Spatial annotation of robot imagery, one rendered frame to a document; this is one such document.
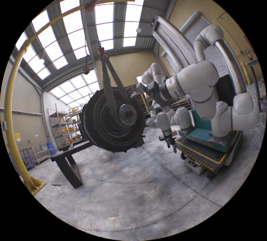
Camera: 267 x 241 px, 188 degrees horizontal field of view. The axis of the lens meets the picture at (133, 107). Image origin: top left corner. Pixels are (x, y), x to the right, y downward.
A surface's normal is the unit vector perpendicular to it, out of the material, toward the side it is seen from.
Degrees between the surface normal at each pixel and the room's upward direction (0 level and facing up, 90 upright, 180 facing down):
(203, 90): 128
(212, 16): 90
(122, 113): 90
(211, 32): 79
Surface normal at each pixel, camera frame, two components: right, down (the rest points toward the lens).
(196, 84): -0.45, 0.68
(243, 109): -0.97, 0.00
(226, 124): -0.90, 0.29
